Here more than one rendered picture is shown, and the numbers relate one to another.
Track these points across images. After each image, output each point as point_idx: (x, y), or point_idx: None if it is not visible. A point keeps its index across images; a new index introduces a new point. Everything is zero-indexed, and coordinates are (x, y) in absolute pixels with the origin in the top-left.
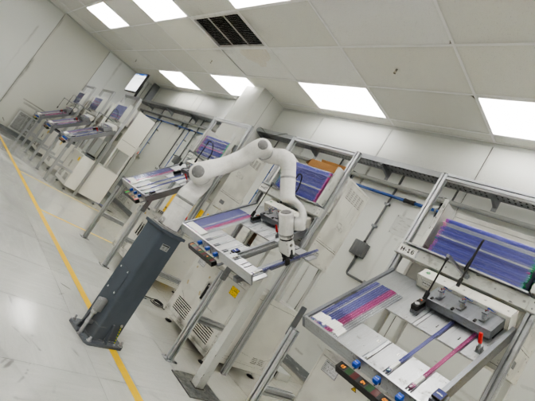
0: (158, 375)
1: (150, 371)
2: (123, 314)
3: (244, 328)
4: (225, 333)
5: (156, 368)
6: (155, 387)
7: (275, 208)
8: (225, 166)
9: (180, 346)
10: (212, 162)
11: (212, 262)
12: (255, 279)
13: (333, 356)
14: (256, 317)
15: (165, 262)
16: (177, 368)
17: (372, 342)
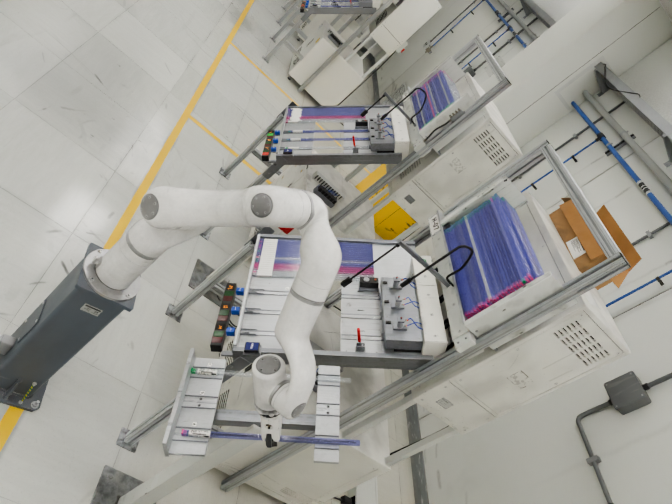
0: (58, 474)
1: (49, 464)
2: (34, 371)
3: (270, 450)
4: (169, 473)
5: (72, 458)
6: (21, 500)
7: (415, 280)
8: (203, 215)
9: (142, 435)
10: (181, 197)
11: (213, 345)
12: (176, 450)
13: None
14: (289, 448)
15: (99, 328)
16: (123, 463)
17: None
